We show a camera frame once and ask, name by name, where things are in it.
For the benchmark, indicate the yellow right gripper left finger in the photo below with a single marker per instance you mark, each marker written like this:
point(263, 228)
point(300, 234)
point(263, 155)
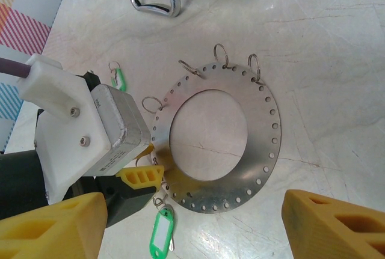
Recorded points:
point(45, 229)

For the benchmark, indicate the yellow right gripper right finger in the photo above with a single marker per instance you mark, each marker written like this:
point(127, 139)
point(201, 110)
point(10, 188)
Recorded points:
point(331, 235)

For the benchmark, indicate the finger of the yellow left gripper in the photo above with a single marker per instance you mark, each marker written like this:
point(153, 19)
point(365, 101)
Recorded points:
point(148, 149)
point(126, 175)

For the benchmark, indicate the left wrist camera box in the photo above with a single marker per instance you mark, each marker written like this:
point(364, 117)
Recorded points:
point(120, 126)

